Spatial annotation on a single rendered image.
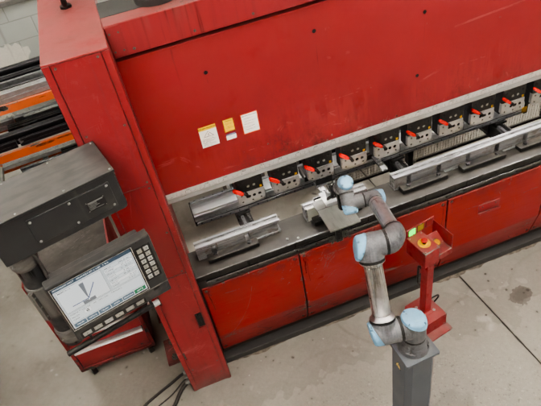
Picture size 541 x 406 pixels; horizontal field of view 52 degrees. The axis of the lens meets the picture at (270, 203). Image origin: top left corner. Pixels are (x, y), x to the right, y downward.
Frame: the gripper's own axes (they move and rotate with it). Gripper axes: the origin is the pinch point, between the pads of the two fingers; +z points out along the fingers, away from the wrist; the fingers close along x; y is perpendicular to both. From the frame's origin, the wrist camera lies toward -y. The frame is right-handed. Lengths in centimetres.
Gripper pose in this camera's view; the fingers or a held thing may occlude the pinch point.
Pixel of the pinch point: (333, 198)
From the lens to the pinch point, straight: 310.1
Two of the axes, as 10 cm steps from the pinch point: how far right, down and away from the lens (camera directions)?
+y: -3.4, -9.3, 1.3
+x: -9.3, 3.2, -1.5
